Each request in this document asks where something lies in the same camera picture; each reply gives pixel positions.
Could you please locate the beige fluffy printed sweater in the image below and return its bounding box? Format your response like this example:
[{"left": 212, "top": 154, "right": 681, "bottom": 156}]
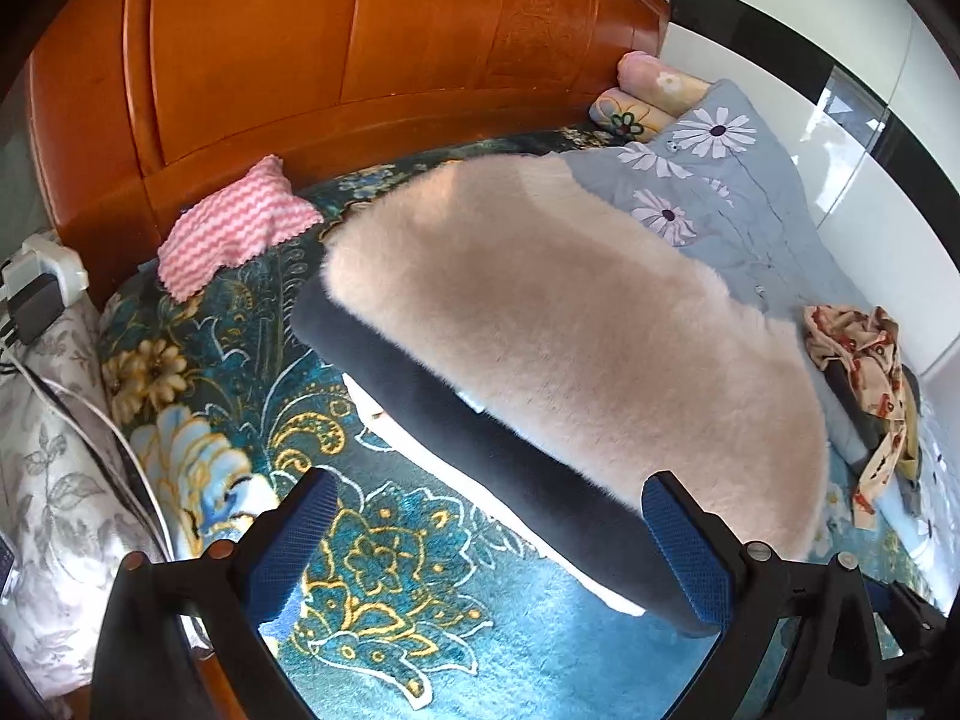
[{"left": 320, "top": 154, "right": 828, "bottom": 559}]

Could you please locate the grey leaf pattern cloth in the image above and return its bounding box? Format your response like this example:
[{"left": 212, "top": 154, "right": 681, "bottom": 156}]
[{"left": 0, "top": 299, "right": 212, "bottom": 703}]

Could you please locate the dark grey garment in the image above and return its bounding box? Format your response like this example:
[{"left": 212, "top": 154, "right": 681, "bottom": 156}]
[{"left": 823, "top": 359, "right": 923, "bottom": 518}]

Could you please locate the cream car print pajamas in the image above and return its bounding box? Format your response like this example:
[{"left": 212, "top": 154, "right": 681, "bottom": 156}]
[{"left": 802, "top": 304, "right": 903, "bottom": 530}]

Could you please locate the teal floral bed blanket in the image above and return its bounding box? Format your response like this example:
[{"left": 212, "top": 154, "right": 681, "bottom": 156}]
[{"left": 96, "top": 122, "right": 939, "bottom": 720}]

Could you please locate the black plug adapter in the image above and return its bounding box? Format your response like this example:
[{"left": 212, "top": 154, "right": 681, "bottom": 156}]
[{"left": 2, "top": 273, "right": 65, "bottom": 346}]

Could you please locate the white power strip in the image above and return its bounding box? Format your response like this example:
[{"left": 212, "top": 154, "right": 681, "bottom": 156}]
[{"left": 2, "top": 234, "right": 89, "bottom": 316}]

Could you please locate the light blue floral quilt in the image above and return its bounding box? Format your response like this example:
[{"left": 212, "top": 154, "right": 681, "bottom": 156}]
[{"left": 560, "top": 80, "right": 958, "bottom": 600}]

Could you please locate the pink zigzag cloth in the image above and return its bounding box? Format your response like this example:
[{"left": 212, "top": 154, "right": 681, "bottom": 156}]
[{"left": 158, "top": 154, "right": 324, "bottom": 302}]

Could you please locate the pink floral pillow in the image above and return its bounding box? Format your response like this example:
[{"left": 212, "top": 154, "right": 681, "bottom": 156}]
[{"left": 617, "top": 50, "right": 709, "bottom": 117}]

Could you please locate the white and black wardrobe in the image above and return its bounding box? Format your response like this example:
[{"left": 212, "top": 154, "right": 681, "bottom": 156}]
[{"left": 662, "top": 0, "right": 958, "bottom": 392}]

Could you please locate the orange wooden headboard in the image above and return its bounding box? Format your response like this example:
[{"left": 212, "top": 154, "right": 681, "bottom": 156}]
[{"left": 26, "top": 0, "right": 669, "bottom": 302}]

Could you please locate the white charging cable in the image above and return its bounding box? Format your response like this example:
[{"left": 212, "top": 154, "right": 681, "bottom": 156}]
[{"left": 0, "top": 343, "right": 179, "bottom": 564}]

